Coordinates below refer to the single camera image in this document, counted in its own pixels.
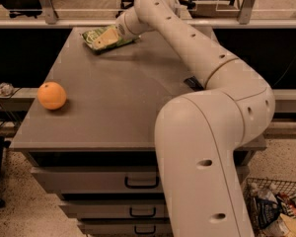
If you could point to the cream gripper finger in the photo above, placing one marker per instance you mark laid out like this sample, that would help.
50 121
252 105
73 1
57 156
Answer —
108 37

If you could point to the green jalapeno chip bag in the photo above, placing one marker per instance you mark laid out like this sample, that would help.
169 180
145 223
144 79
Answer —
89 36

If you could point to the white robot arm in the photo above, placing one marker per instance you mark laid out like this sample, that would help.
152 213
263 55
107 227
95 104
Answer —
197 133

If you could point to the blue rxbar blueberry bar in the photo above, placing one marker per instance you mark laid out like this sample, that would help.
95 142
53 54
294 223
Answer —
193 84

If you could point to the dark blue snack bag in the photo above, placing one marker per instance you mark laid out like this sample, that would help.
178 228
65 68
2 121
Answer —
268 211

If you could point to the red snack bag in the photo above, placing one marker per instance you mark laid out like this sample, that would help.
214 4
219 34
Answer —
288 203

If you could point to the black office chair centre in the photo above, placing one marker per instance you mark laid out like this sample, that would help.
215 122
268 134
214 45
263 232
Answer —
123 6

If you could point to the orange fruit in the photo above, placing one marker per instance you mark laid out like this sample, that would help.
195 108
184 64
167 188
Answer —
51 95

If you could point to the grey drawer cabinet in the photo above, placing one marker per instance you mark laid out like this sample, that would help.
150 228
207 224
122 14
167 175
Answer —
110 114

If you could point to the crumpled plastic clutter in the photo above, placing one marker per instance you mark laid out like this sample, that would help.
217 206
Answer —
6 89

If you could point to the top grey drawer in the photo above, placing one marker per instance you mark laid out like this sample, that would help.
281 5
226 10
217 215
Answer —
101 180

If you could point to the grey drawer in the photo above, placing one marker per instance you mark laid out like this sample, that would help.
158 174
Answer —
125 226
115 209
101 180

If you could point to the middle grey drawer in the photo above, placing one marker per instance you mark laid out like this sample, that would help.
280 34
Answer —
115 209

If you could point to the bottom grey drawer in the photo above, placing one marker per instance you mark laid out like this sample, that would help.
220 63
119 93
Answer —
125 226

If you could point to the yellow snack package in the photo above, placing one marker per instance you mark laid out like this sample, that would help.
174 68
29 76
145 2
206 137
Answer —
283 226

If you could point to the wire basket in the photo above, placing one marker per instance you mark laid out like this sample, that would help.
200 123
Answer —
266 189

